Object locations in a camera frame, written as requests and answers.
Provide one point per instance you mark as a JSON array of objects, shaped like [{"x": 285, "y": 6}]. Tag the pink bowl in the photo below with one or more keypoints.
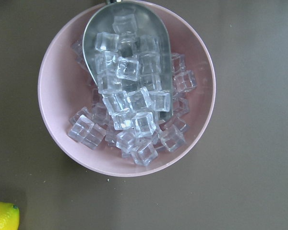
[{"x": 62, "y": 91}]

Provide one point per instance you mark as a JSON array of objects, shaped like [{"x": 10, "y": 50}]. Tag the steel ice scoop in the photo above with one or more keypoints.
[{"x": 152, "y": 44}]

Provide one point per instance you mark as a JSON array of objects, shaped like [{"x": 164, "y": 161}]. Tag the yellow lemon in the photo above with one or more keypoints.
[{"x": 9, "y": 216}]

